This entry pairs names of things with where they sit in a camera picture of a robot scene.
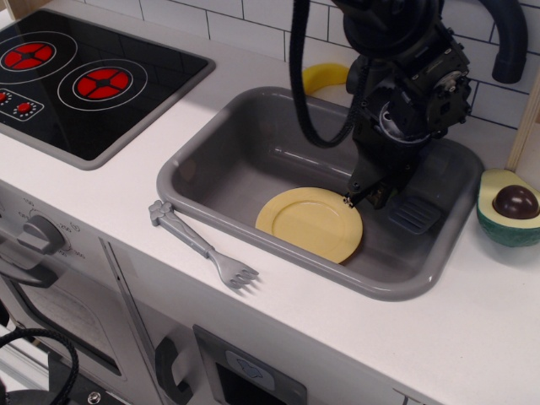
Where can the grey plastic sink basin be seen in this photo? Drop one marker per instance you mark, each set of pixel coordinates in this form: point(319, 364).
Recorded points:
point(254, 149)

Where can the toy oven door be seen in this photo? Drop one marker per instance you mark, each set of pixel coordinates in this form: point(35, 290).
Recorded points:
point(87, 313)

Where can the yellow toy banana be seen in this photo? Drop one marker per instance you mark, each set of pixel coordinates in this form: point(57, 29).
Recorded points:
point(323, 75)

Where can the dark grey cabinet handle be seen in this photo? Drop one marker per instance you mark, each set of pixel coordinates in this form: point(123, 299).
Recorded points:
point(165, 356)

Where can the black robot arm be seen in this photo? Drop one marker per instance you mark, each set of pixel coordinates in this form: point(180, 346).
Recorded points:
point(409, 84)

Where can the toy avocado half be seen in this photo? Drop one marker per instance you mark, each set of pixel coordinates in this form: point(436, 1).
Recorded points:
point(508, 209)

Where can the black toy stovetop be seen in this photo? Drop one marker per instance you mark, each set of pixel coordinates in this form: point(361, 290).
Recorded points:
point(80, 92)

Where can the green handled grey spatula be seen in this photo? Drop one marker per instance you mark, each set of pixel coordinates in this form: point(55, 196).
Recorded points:
point(414, 215)

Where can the grey oven door handle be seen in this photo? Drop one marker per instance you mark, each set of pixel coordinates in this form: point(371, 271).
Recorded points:
point(17, 266)

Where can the yellow plastic plate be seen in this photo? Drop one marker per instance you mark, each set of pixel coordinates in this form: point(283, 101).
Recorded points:
point(314, 219)

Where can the dark grey faucet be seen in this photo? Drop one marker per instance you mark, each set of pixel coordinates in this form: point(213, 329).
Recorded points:
point(511, 24)

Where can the grey plastic toy fork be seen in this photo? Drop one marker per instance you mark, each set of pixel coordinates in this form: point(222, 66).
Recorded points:
point(234, 274)

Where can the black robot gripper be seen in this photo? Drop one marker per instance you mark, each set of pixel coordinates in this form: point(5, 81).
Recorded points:
point(388, 145)

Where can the grey oven knob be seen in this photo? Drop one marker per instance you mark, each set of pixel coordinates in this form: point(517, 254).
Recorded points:
point(41, 235)

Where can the grey dishwasher panel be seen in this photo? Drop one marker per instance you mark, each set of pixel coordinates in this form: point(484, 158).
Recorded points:
point(236, 377)

